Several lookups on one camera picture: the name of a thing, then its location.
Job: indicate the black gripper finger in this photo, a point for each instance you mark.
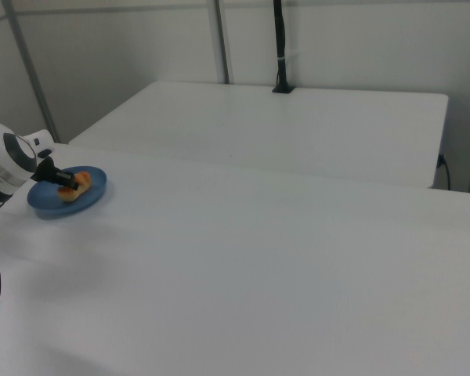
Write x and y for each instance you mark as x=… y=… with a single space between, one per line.
x=47 y=172

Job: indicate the orange-brown bread roll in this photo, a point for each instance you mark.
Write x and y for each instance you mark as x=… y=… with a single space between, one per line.
x=68 y=197

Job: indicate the blue round plate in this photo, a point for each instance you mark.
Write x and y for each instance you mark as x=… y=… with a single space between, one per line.
x=96 y=187

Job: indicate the white neighbouring table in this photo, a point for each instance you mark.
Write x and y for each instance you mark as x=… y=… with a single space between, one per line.
x=297 y=129

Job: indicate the black pole with clamp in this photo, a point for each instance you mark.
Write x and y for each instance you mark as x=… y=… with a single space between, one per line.
x=282 y=47

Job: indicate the grey metal frame post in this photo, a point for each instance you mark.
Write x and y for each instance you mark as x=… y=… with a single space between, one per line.
x=29 y=66
x=221 y=39

